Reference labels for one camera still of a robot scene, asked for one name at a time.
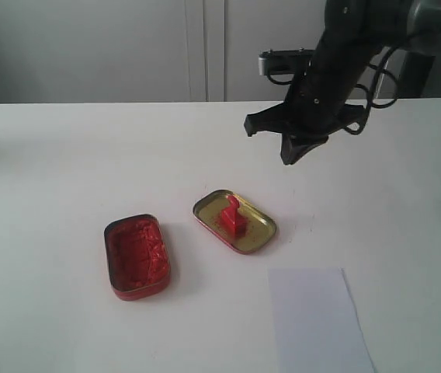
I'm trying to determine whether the white cabinet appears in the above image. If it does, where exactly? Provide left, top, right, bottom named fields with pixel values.
left=0, top=1, right=325, bottom=103

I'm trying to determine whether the black cable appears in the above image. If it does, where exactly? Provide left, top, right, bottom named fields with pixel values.
left=269, top=23, right=441, bottom=137

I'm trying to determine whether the gold tin lid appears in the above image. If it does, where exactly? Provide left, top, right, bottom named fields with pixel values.
left=193, top=190, right=277, bottom=255

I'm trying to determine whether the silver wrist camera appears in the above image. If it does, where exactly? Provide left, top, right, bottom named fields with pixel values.
left=259, top=48, right=314, bottom=76

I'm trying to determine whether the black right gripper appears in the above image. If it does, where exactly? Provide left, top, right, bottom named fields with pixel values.
left=244, top=37, right=372, bottom=166

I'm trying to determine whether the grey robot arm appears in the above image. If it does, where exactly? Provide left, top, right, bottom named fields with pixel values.
left=244, top=0, right=441, bottom=166

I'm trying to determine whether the red ink paste tin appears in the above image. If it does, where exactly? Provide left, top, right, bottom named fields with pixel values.
left=104, top=214, right=172, bottom=301

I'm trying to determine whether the white paper sheet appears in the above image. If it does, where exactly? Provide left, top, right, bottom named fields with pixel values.
left=268, top=268, right=375, bottom=372

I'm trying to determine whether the dark vertical post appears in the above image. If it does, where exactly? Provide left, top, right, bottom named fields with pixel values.
left=395, top=52, right=436, bottom=99

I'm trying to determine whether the red plastic stamp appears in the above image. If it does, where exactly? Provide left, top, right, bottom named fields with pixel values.
left=220, top=195, right=248, bottom=237

